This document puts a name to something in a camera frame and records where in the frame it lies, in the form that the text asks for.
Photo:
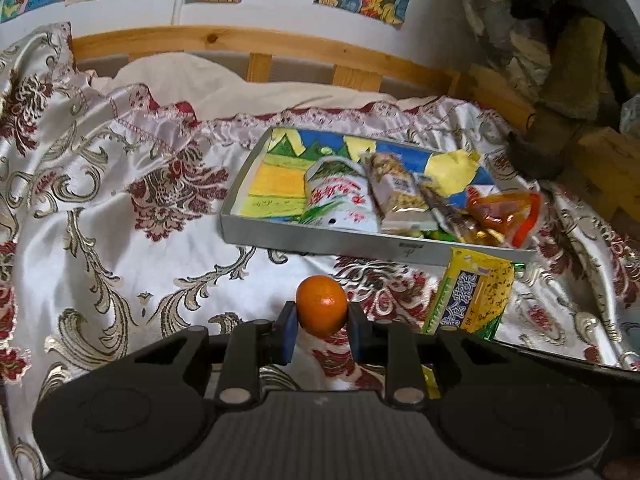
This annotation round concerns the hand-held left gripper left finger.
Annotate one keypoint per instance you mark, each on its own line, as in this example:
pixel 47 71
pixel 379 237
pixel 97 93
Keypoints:
pixel 285 335

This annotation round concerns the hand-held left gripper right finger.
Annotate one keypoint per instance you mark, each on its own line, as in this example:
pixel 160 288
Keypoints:
pixel 360 335

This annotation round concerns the white pillow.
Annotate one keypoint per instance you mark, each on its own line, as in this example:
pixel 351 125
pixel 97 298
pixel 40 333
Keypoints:
pixel 225 90

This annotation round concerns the grey box with painted lining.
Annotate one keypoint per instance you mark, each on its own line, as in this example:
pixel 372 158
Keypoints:
pixel 310 240

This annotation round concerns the mandarin orange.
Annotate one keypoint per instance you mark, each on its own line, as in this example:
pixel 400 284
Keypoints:
pixel 320 305

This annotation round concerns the blue nut snack packet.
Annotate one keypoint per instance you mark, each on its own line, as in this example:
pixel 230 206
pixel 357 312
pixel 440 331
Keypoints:
pixel 397 190

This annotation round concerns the white-green snack packet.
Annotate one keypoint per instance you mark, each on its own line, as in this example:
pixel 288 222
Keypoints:
pixel 340 195

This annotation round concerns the green sausage stick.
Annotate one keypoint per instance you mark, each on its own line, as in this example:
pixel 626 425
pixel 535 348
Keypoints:
pixel 430 235

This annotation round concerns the olive brown trousers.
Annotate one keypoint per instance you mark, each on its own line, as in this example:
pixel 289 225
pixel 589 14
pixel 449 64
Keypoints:
pixel 570 85

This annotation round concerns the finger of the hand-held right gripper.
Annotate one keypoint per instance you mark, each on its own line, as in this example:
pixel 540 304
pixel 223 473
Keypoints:
pixel 575 367

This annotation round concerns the orange-red clear snack packet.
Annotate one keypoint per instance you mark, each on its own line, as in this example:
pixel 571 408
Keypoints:
pixel 505 212

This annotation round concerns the printed satin blanket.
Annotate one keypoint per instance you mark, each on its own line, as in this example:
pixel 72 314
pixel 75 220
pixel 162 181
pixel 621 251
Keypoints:
pixel 100 260

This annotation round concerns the yellow-green snack packet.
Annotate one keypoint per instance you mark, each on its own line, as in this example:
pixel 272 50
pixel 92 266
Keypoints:
pixel 475 290

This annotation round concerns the dark brown snack packet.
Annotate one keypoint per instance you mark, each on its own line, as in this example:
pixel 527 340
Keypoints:
pixel 445 212

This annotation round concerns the gold foil snack packet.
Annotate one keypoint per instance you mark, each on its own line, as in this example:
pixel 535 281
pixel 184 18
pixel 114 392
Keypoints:
pixel 482 236

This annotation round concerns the clear plastic bag of clothes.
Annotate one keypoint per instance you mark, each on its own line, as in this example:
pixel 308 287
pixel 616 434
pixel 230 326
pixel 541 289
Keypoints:
pixel 500 25

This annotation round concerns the wooden bed frame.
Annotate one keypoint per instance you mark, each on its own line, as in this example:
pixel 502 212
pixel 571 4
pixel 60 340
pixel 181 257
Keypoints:
pixel 200 40

